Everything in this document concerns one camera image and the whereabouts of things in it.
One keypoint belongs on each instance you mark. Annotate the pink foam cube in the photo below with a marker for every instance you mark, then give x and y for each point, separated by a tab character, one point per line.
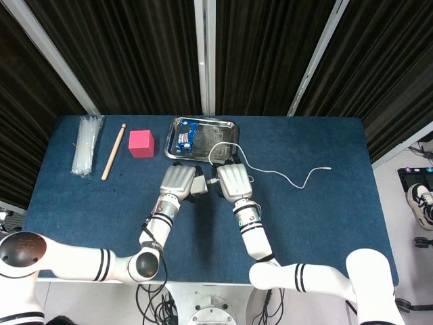
140	144

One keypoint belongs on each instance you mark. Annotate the blue felt table mat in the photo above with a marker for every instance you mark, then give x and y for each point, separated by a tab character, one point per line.
311	220

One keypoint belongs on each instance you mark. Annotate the black and white sneaker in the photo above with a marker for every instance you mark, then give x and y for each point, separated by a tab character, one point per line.
421	203

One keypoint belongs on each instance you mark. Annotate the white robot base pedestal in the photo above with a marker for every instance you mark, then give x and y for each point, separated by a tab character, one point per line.
209	304

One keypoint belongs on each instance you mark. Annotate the black device on floor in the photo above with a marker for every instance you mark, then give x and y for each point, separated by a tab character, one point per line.
416	176

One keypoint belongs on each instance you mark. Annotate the white frame post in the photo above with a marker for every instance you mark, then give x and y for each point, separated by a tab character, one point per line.
316	57
50	54
205	57

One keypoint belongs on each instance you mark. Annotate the black caster wheel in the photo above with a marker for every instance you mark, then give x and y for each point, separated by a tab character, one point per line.
423	242

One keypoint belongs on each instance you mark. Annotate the blue cookie packet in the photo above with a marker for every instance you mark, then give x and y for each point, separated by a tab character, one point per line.
186	135

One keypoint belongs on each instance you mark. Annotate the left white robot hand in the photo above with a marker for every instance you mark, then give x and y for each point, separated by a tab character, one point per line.
177	181

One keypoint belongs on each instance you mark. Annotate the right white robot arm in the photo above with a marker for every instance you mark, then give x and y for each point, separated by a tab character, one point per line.
321	274

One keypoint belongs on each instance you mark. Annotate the dark ribbed curtain panel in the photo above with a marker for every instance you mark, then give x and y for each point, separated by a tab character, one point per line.
382	74
135	54
267	54
20	111

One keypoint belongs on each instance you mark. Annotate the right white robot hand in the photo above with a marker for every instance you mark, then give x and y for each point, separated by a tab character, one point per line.
235	181

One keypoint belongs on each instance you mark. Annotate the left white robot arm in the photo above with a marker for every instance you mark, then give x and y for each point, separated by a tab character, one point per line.
78	264

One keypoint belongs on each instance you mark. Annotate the wooden stick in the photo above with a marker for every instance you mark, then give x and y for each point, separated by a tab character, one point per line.
113	152

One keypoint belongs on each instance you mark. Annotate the white charger adapter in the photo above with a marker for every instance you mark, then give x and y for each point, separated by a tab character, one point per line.
199	186

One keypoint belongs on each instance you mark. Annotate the bundle of clear straws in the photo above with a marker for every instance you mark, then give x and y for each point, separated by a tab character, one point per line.
84	145

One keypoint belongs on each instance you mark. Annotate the stainless steel tray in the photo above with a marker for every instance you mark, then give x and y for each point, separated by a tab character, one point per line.
211	133

